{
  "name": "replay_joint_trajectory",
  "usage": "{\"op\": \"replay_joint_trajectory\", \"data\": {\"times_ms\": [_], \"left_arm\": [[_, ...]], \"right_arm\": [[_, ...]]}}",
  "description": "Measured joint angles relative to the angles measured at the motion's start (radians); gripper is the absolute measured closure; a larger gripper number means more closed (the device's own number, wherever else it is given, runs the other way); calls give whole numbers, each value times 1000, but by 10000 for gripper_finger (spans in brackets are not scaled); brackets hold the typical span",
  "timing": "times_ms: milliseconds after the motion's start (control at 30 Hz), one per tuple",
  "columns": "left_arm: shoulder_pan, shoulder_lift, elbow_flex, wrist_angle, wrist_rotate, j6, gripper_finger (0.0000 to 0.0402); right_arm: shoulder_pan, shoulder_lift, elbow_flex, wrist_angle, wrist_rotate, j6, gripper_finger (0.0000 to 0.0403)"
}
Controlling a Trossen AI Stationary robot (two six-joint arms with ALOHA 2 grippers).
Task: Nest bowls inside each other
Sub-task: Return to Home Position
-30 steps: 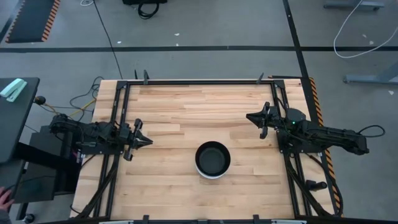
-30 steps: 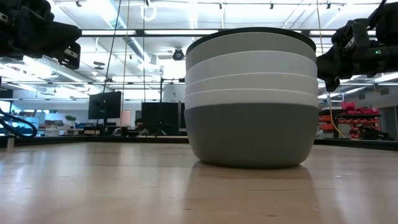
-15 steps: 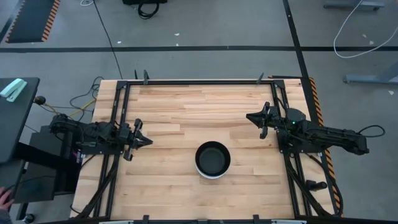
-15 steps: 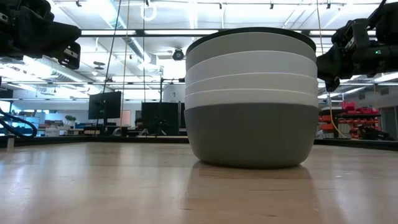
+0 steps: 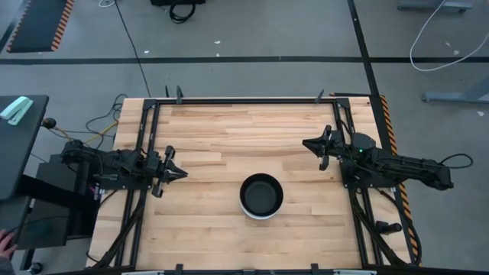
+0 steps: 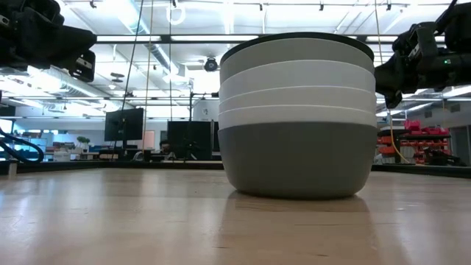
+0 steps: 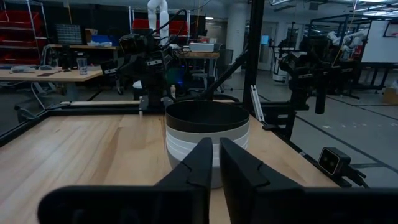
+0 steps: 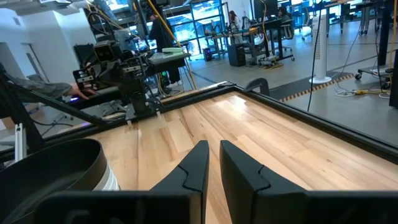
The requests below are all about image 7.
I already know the grey bowl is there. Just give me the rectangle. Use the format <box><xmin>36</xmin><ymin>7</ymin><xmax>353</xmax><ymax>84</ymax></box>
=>
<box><xmin>165</xmin><ymin>120</ymin><xmax>251</xmax><ymax>144</ymax></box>

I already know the white mobile unit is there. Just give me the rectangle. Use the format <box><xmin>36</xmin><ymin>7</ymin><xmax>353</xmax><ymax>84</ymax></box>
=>
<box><xmin>272</xmin><ymin>55</ymin><xmax>290</xmax><ymax>83</ymax></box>

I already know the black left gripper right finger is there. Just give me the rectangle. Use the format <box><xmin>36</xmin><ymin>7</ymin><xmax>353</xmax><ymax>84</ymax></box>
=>
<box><xmin>220</xmin><ymin>138</ymin><xmax>305</xmax><ymax>224</ymax></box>

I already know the black table-level camera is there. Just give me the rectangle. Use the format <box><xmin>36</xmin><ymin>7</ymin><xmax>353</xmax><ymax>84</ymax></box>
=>
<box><xmin>317</xmin><ymin>146</ymin><xmax>353</xmax><ymax>179</ymax></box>

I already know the black diagonal brace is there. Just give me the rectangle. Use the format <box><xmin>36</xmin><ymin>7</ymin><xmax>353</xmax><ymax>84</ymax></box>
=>
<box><xmin>200</xmin><ymin>49</ymin><xmax>249</xmax><ymax>101</ymax></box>

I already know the red storage bin shelf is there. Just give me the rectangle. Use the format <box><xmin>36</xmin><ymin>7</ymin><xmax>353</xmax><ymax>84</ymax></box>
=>
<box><xmin>0</xmin><ymin>9</ymin><xmax>48</xmax><ymax>66</ymax></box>
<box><xmin>129</xmin><ymin>7</ymin><xmax>191</xmax><ymax>37</ymax></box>

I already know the white floor cable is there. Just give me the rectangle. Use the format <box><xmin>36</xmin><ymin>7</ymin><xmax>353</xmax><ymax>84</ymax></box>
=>
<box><xmin>30</xmin><ymin>82</ymin><xmax>47</xmax><ymax>110</ymax></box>

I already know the wooden top desk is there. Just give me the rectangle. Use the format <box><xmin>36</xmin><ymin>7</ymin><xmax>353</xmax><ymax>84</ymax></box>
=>
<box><xmin>0</xmin><ymin>67</ymin><xmax>104</xmax><ymax>103</ymax></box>

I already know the black bowl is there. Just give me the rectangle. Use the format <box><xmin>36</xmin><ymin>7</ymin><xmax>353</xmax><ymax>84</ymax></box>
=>
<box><xmin>165</xmin><ymin>100</ymin><xmax>251</xmax><ymax>134</ymax></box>

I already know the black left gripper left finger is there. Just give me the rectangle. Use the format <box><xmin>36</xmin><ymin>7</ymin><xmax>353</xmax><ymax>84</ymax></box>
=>
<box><xmin>154</xmin><ymin>138</ymin><xmax>215</xmax><ymax>224</ymax></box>

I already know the black upright frame post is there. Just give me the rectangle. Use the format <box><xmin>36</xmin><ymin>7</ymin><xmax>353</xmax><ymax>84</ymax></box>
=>
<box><xmin>242</xmin><ymin>0</ymin><xmax>266</xmax><ymax>113</ymax></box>

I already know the clear drinking glass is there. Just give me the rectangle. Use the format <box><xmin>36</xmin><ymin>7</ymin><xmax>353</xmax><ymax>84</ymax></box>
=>
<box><xmin>76</xmin><ymin>58</ymin><xmax>89</xmax><ymax>76</ymax></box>

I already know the silver aluminium bar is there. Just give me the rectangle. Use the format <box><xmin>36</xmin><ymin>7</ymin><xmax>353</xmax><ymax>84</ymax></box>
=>
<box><xmin>250</xmin><ymin>84</ymin><xmax>266</xmax><ymax>123</ymax></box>

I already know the dark small-parts drawer cabinet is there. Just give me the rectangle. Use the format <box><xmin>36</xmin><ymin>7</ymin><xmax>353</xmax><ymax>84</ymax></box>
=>
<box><xmin>55</xmin><ymin>23</ymin><xmax>83</xmax><ymax>45</ymax></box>

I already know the cardboard box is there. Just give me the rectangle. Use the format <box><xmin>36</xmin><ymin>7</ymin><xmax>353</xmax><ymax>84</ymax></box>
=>
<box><xmin>382</xmin><ymin>86</ymin><xmax>398</xmax><ymax>105</ymax></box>

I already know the small wooden table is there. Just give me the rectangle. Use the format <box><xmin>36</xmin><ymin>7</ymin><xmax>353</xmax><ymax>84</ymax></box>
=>
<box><xmin>178</xmin><ymin>51</ymin><xmax>221</xmax><ymax>60</ymax></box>

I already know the white flat box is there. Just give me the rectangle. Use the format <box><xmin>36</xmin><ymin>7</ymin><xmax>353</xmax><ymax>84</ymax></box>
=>
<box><xmin>188</xmin><ymin>42</ymin><xmax>215</xmax><ymax>53</ymax></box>

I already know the black background station frame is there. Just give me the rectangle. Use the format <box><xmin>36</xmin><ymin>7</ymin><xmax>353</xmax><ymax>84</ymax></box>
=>
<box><xmin>306</xmin><ymin>12</ymin><xmax>398</xmax><ymax>91</ymax></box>

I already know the whiteboard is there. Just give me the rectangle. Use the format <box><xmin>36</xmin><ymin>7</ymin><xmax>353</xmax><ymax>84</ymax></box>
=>
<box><xmin>360</xmin><ymin>20</ymin><xmax>398</xmax><ymax>65</ymax></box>

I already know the blue storage bin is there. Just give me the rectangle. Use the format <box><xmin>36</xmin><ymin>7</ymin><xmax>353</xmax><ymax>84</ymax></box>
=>
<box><xmin>90</xmin><ymin>34</ymin><xmax>119</xmax><ymax>47</ymax></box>

